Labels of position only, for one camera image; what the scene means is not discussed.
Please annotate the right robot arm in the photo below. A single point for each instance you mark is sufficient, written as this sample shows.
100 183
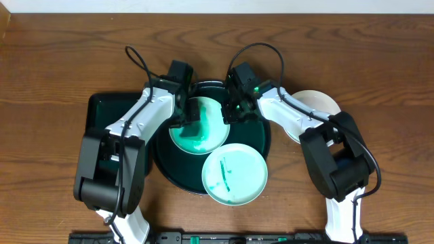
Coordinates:
338 160

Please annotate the rectangular black tray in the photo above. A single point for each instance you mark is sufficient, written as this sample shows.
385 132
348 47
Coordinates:
104 109

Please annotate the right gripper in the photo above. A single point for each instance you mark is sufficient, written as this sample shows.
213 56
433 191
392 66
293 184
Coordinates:
228 116

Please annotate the white plate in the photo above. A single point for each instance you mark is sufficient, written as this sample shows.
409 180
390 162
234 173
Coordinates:
318 101

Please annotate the green sponge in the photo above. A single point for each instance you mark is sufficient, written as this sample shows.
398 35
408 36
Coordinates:
197 130

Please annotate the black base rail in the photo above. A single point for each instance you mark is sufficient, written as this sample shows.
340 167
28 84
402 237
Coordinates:
179 238

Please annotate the green plate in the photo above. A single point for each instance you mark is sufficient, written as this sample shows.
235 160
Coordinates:
234 174
218 133

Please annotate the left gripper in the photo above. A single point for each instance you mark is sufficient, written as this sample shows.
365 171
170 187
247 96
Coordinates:
189 115

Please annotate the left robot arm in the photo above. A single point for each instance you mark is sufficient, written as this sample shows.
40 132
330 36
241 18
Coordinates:
124 141

